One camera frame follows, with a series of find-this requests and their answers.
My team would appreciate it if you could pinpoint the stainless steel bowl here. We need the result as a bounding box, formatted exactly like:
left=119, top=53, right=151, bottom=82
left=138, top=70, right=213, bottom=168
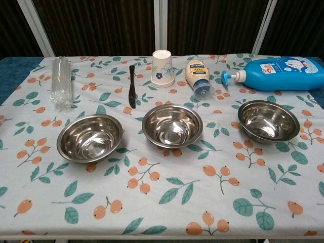
left=56, top=113, right=124, bottom=164
left=237, top=100, right=301, bottom=145
left=141, top=103, right=204, bottom=149

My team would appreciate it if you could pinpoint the upside-down paper cup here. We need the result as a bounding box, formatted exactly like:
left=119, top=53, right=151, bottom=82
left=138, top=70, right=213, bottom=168
left=150, top=50, right=176, bottom=89

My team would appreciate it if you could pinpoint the black plastic knife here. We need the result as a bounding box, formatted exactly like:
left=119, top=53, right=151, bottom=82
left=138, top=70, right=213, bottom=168
left=128, top=65, right=137, bottom=109

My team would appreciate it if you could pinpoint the mayonnaise squeeze bottle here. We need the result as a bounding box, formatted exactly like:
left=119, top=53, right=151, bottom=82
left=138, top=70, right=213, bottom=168
left=185, top=60, right=212, bottom=99

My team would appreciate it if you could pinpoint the floral fruit print tablecloth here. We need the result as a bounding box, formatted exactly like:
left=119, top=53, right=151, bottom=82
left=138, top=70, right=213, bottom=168
left=0, top=53, right=324, bottom=240

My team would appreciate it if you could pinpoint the clear plastic straw bundle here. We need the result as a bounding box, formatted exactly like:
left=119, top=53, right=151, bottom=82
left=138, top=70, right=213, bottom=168
left=50, top=56, right=74, bottom=111

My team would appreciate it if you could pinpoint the blue pump detergent bottle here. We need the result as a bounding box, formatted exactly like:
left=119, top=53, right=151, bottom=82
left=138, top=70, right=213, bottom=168
left=221, top=56, right=324, bottom=92

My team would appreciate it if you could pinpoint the blue table mat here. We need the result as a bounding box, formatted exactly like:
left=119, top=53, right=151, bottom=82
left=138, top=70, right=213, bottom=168
left=0, top=56, right=44, bottom=106

